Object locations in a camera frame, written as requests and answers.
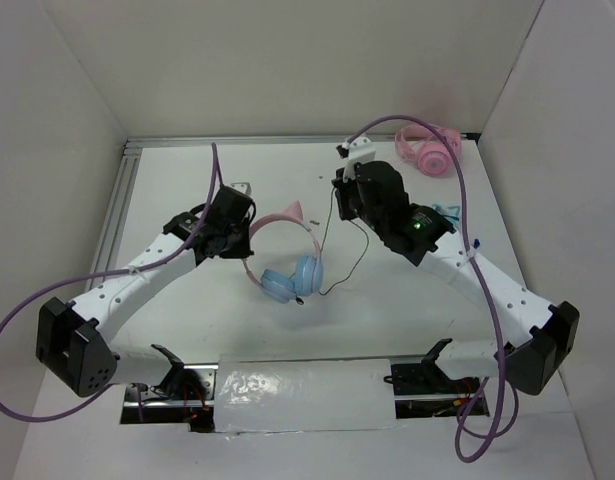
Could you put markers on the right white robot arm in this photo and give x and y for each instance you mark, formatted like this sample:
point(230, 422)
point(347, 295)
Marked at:
point(537, 335)

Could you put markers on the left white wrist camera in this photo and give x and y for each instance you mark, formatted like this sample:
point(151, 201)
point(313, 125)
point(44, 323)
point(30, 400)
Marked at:
point(243, 187)

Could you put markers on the white taped cover sheet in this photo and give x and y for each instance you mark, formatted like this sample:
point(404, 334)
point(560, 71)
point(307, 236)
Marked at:
point(324, 395)

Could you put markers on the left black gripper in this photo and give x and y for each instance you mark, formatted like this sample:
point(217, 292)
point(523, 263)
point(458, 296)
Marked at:
point(243, 250)

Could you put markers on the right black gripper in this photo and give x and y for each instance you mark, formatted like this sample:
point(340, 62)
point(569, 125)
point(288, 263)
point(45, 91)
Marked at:
point(342, 188)

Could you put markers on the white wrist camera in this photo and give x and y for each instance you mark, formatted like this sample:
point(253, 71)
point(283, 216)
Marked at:
point(243, 187)
point(361, 150)

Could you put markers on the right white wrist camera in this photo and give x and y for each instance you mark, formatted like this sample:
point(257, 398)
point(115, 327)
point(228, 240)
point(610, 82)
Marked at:
point(361, 150)

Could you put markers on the pink blue cat-ear headphones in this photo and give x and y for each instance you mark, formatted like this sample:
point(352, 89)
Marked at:
point(291, 283)

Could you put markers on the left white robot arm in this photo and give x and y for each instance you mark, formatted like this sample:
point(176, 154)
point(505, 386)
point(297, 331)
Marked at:
point(74, 338)

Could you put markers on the teal cat-ear headphones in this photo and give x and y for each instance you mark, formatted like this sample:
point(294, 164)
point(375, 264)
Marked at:
point(453, 214)

